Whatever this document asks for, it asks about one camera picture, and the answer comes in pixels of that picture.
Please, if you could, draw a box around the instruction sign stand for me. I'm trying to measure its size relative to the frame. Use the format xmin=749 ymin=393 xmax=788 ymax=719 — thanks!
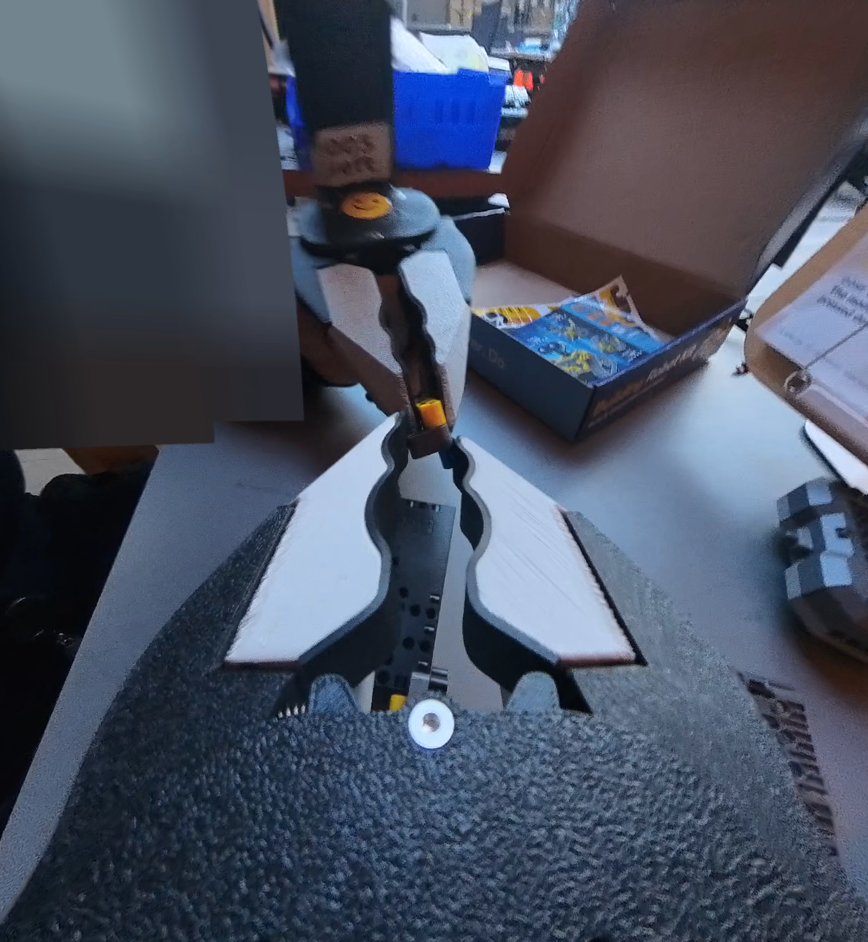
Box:
xmin=744 ymin=173 xmax=868 ymax=516

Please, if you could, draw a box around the instruction booklet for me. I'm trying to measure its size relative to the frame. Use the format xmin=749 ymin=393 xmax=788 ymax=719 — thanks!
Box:
xmin=474 ymin=278 xmax=666 ymax=387

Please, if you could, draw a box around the black toy box assembly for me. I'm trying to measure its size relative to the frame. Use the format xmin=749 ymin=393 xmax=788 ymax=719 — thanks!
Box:
xmin=371 ymin=500 xmax=457 ymax=711

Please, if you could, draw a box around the grey toy brick block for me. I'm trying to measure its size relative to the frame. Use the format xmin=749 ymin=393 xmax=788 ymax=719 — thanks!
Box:
xmin=776 ymin=477 xmax=868 ymax=674

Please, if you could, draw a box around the blue cardboard box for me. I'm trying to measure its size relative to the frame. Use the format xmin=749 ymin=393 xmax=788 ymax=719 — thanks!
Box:
xmin=471 ymin=0 xmax=868 ymax=443

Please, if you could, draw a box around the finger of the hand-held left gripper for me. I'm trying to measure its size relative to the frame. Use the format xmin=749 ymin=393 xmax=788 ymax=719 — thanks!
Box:
xmin=397 ymin=250 xmax=473 ymax=437
xmin=316 ymin=266 xmax=414 ymax=417

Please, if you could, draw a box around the blue plastic crate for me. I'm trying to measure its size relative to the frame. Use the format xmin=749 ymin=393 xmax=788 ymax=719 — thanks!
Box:
xmin=287 ymin=70 xmax=509 ymax=174

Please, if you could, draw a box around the grey desk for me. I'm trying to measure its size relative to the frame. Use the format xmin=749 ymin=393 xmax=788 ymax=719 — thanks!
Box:
xmin=0 ymin=368 xmax=868 ymax=942

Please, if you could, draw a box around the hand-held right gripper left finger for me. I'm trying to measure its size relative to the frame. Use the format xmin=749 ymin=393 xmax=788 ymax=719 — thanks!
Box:
xmin=224 ymin=414 xmax=413 ymax=671

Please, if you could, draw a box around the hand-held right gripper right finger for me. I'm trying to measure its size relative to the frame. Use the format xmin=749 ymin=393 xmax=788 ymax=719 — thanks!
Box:
xmin=453 ymin=434 xmax=638 ymax=667

